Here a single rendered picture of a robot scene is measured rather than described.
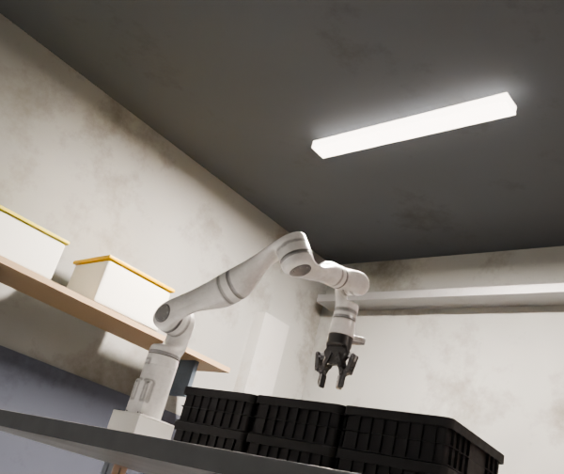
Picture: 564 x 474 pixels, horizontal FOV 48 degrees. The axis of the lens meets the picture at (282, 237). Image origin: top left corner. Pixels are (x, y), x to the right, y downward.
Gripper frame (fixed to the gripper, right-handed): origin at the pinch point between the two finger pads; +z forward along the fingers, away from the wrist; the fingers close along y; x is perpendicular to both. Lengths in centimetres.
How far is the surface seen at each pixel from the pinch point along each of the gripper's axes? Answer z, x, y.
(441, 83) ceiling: -176, 76, -25
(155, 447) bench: 32, -65, 9
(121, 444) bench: 33, -65, -1
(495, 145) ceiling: -176, 133, -18
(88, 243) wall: -83, 44, -225
